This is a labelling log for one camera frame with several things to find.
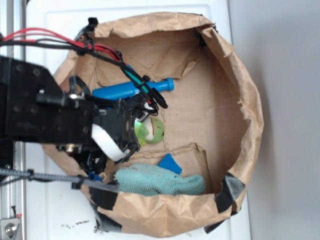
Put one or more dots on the brown paper bag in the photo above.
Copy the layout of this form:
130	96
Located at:
213	123

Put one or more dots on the teal terry cloth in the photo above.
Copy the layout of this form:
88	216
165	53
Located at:
151	180

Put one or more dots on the blue sponge piece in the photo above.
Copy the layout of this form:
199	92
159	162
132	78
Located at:
169	163

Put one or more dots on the aluminium frame rail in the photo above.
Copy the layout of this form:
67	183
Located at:
13	193

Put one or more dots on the metal corner bracket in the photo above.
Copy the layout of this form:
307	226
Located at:
10	229

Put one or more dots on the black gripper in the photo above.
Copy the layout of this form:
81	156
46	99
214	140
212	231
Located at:
33	108

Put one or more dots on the green plush animal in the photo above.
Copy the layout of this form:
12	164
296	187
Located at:
150	131

